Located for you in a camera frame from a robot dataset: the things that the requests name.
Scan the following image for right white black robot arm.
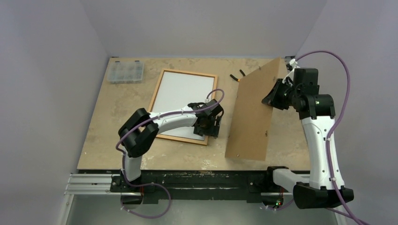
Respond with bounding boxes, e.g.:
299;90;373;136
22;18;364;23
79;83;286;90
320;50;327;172
262;68;354;209

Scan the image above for landscape photo print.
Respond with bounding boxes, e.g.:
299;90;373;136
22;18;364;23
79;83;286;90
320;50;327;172
151;71;216;141

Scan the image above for wooden picture frame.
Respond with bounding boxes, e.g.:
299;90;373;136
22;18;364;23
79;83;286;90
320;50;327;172
146;68;219;146

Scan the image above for aluminium rail frame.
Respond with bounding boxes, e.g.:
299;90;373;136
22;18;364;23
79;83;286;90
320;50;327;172
63;56;347;225

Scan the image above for clear plastic organizer box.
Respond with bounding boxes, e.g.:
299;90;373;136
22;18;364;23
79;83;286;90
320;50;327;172
106;60;144;84

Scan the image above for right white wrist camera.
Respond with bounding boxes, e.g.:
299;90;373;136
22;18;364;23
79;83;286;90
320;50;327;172
283;58;299;81

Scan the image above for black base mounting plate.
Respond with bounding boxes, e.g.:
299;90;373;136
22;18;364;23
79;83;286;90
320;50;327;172
110;170;290;205

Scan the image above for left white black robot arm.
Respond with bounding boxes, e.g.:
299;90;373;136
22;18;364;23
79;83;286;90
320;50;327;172
116;99;224;192

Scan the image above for brown backing board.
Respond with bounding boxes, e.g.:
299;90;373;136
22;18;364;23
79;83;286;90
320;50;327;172
225;58;285;161

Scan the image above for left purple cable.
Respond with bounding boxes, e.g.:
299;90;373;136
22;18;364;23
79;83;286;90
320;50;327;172
115;89;225;219

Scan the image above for orange black pliers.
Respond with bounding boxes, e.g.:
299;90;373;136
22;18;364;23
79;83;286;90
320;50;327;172
229;68;247;83

